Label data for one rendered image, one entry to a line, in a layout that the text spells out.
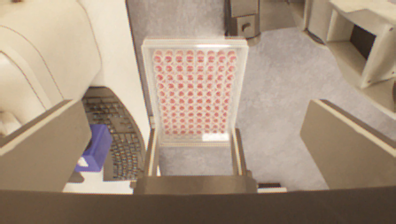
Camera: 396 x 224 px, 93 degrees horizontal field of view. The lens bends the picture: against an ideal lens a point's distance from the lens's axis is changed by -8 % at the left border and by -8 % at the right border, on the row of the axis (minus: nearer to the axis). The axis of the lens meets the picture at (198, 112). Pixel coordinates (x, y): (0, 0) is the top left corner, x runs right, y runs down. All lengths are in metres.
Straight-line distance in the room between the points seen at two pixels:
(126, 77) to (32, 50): 0.26
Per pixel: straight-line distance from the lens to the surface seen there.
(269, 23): 1.15
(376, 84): 0.54
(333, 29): 0.61
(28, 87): 0.35
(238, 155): 0.22
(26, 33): 0.37
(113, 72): 0.56
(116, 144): 0.74
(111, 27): 0.51
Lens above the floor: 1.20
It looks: 48 degrees down
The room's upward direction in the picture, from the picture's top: 179 degrees clockwise
